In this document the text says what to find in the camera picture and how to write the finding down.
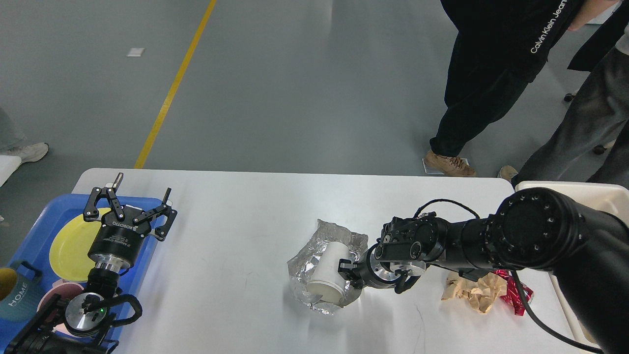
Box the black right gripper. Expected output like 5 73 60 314
338 245 408 291

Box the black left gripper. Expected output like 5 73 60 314
82 172 176 271

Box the white paper cup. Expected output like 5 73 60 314
306 241 349 305

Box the yellow plastic plate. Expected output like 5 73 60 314
51 215 102 283

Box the pink mug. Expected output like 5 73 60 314
37 279 85 338

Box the brown paper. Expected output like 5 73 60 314
442 272 507 314

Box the teal green mug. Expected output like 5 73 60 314
0 260 46 322

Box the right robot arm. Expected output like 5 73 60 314
332 187 629 354

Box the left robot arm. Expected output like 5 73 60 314
4 173 177 354

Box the blue plastic tray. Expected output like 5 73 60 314
0 194 161 353

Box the white side table corner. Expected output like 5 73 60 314
0 155 22 187

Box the person with white sneaker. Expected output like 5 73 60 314
0 107 50 164

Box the red wrapper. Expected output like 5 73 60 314
493 269 534 317

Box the person in black clothes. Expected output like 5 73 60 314
424 0 620 177

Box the cream plastic bin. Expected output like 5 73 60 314
515 181 629 348

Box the person in grey trousers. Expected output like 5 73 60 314
497 14 629 187

